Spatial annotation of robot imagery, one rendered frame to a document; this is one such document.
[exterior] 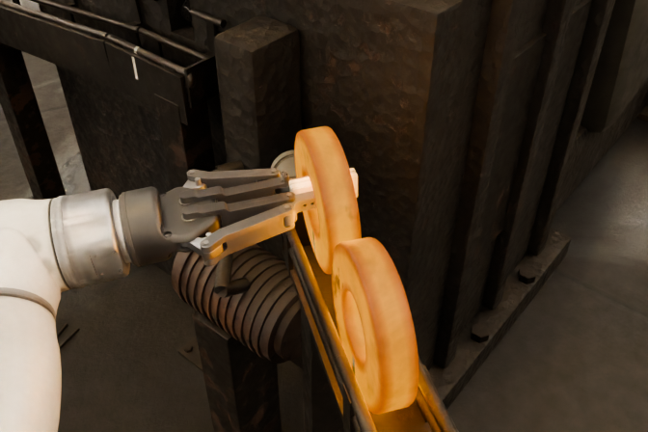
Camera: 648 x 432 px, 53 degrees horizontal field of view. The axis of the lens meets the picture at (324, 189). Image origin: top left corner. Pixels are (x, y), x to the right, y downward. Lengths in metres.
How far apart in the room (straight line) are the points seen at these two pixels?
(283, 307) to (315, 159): 0.30
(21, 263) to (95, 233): 0.07
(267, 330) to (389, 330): 0.38
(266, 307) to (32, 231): 0.35
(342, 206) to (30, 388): 0.30
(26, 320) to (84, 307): 1.08
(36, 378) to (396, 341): 0.28
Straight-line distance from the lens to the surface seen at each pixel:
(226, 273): 0.88
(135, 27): 1.20
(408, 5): 0.82
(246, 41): 0.89
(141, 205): 0.64
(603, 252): 1.86
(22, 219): 0.65
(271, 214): 0.64
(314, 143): 0.64
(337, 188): 0.62
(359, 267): 0.55
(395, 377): 0.55
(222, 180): 0.69
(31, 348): 0.59
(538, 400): 1.49
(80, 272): 0.65
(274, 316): 0.88
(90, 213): 0.64
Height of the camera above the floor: 1.18
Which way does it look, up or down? 38 degrees down
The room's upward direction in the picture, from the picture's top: straight up
